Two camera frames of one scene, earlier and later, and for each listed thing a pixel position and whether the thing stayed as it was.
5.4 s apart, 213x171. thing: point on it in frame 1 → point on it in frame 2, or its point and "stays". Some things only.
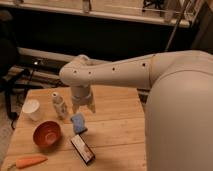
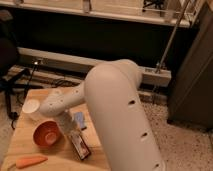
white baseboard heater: (28, 57) stays
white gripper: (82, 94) → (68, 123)
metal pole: (177, 24) stays
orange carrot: (27, 162) stays
